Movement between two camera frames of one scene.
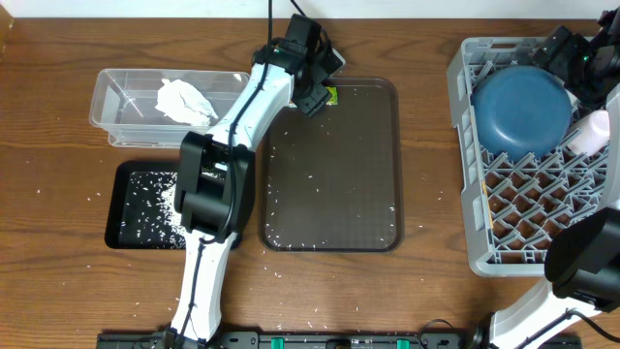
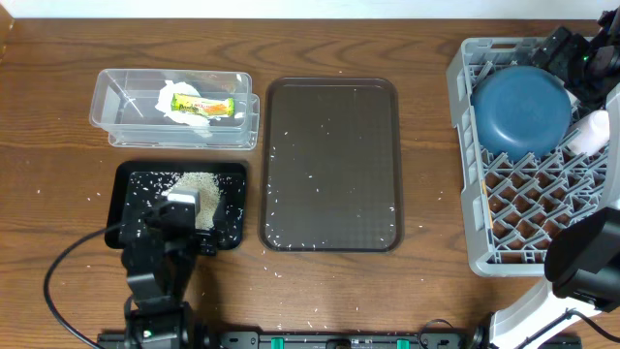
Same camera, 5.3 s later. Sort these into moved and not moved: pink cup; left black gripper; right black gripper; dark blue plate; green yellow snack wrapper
Moved: left black gripper; green yellow snack wrapper
Not moved: right black gripper; pink cup; dark blue plate
